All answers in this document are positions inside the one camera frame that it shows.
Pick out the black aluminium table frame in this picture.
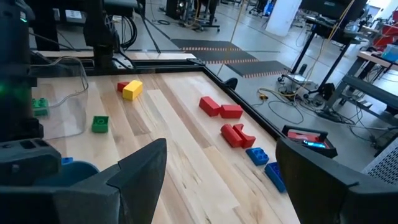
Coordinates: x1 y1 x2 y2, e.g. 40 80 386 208
29 49 285 142

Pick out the white pillar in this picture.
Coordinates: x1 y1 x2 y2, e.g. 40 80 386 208
265 0 303 38

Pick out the small blue toy brick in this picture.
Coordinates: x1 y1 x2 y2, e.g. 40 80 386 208
245 146 271 167

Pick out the black rolling stand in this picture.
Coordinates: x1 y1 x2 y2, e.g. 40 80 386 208
164 0 221 33

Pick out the black clamp knob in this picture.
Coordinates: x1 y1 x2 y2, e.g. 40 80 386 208
223 77 239 91

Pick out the black standing desk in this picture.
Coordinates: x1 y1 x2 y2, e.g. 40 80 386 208
279 0 369 94

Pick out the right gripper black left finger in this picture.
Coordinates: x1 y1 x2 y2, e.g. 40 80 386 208
106 138 168 224

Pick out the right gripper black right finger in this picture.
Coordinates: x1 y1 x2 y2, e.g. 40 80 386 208
275 138 361 224

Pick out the grey metal workbench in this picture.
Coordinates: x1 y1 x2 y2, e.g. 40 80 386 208
323 49 398 125

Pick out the red rectangular block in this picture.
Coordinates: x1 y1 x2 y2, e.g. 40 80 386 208
198 96 223 118
219 104 244 120
116 81 131 93

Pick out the black striped floor mat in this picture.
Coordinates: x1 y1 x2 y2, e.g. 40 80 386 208
170 38 261 65
224 59 290 79

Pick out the teal plastic bin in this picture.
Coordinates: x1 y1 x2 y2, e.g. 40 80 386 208
33 160 101 188

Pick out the thin yellow cable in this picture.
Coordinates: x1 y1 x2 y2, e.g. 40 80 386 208
216 0 247 77

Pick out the yellow rectangular block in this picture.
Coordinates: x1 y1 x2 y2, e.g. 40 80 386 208
121 79 144 101

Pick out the small green toy brick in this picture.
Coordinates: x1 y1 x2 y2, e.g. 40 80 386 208
91 115 110 134
31 97 50 118

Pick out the red arch block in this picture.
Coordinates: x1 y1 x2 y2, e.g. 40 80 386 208
232 123 257 149

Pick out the clear plastic bin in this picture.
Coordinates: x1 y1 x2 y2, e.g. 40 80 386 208
30 55 90 141

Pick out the black and red power box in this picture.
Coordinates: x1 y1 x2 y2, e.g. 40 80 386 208
280 124 339 159

